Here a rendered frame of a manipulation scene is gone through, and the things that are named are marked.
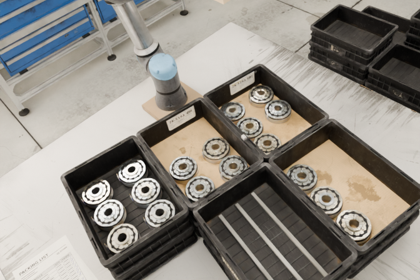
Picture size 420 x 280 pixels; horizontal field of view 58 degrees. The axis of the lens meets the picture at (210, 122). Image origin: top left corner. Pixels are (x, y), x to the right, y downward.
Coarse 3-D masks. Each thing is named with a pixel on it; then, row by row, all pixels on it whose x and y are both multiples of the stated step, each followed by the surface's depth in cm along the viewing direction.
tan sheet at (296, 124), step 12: (240, 96) 162; (252, 108) 157; (264, 108) 156; (264, 120) 152; (288, 120) 150; (300, 120) 150; (264, 132) 148; (276, 132) 147; (288, 132) 146; (300, 132) 146
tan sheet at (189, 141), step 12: (204, 120) 156; (180, 132) 153; (192, 132) 152; (204, 132) 151; (216, 132) 151; (156, 144) 150; (168, 144) 150; (180, 144) 149; (192, 144) 148; (156, 156) 147; (168, 156) 146; (192, 156) 144; (168, 168) 142; (204, 168) 140; (216, 168) 140; (216, 180) 136
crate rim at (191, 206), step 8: (192, 104) 149; (208, 104) 147; (176, 112) 147; (216, 112) 144; (160, 120) 145; (224, 120) 141; (144, 128) 143; (232, 128) 138; (136, 136) 142; (240, 136) 135; (144, 144) 138; (248, 144) 132; (152, 152) 135; (256, 152) 130; (160, 168) 130; (248, 168) 126; (168, 176) 128; (240, 176) 124; (176, 184) 125; (224, 184) 123; (216, 192) 121; (184, 200) 121; (200, 200) 120; (192, 208) 119
